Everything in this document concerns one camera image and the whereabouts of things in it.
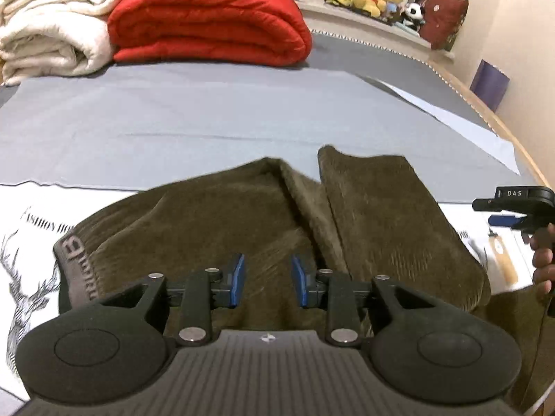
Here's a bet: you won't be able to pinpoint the wooden bed frame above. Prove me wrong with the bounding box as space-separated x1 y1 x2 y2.
310 28 555 192

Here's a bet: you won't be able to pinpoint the blue-grey bed sheet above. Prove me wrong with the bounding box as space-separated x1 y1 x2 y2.
0 61 520 192

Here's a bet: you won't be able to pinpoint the person's right hand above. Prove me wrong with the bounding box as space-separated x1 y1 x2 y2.
532 223 555 298

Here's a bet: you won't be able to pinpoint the dark red cushion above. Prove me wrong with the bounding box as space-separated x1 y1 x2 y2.
418 0 470 51

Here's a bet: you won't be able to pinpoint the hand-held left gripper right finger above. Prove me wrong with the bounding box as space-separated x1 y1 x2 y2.
291 255 435 348

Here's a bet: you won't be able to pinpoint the panda plush toy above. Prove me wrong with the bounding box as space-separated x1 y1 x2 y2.
400 2 428 32

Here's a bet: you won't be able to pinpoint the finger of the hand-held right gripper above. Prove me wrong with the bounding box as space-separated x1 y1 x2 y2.
472 186 555 213
488 214 528 230

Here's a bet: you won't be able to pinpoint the red folded quilt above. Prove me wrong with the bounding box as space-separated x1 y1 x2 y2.
107 0 314 67

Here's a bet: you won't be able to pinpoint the olive corduroy pants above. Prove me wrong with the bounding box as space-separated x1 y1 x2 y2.
53 145 492 341

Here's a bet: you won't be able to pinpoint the white deer printed sheet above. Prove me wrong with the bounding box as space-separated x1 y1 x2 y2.
0 182 538 404

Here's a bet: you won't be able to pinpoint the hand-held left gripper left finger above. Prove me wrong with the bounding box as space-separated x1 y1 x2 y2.
101 253 248 348

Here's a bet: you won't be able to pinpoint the white folded blanket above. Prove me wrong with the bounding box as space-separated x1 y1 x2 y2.
0 0 135 86

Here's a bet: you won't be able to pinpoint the dark grey mattress cover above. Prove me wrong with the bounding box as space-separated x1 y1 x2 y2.
304 30 495 131

